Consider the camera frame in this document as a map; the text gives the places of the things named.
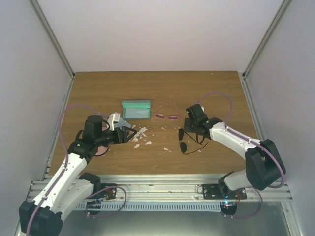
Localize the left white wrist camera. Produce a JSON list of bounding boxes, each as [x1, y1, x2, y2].
[[107, 112, 121, 131]]

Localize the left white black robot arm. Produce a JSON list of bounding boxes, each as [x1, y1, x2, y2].
[[19, 113, 137, 236]]

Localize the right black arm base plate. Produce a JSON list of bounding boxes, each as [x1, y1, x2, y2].
[[196, 184, 247, 200]]

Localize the teal glasses case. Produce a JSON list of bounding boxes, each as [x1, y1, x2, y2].
[[122, 100, 151, 119]]

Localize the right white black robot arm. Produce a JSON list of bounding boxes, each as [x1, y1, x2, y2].
[[179, 104, 286, 199]]

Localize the pink tinted sunglasses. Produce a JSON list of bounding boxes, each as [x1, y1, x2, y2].
[[154, 102, 180, 120]]

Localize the aluminium frame post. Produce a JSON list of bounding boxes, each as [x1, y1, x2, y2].
[[29, 0, 75, 79], [242, 0, 292, 80]]

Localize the left aluminium frame post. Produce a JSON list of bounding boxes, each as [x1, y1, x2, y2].
[[29, 0, 75, 79]]

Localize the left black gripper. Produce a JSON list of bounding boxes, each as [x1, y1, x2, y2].
[[95, 126, 137, 147]]

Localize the aluminium frame rail front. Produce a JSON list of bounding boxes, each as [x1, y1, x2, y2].
[[27, 174, 293, 202]]

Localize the pink glasses case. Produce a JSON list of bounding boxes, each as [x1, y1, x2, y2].
[[95, 146, 109, 157]]

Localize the grey slotted cable duct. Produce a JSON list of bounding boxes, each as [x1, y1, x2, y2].
[[88, 201, 221, 212]]

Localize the right aluminium frame post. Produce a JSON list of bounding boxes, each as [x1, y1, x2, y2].
[[242, 0, 292, 80]]

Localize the black aviator sunglasses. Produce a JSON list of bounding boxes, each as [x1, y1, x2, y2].
[[178, 128, 209, 155]]

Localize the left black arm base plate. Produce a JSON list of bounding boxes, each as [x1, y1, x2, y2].
[[86, 183, 117, 201]]

